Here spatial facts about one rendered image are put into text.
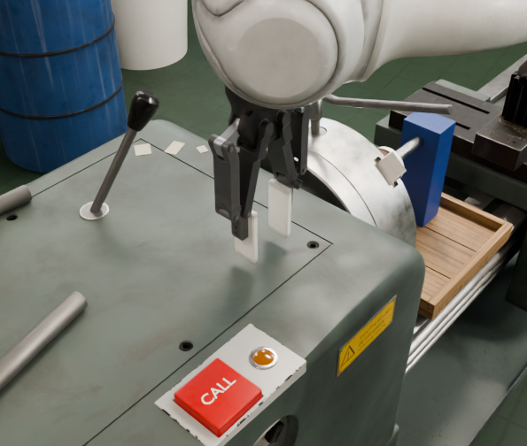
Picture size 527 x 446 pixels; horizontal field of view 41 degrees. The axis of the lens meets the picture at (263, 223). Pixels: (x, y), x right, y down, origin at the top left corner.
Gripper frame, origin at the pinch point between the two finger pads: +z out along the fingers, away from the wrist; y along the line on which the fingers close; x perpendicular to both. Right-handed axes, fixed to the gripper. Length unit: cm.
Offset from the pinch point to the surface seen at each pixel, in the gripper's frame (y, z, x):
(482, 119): 90, 33, 14
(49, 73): 87, 82, 190
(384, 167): 30.8, 10.0, 3.0
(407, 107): 24.6, -5.2, -2.6
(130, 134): -3.1, -5.6, 18.2
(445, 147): 61, 24, 8
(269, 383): -13.8, 4.4, -13.1
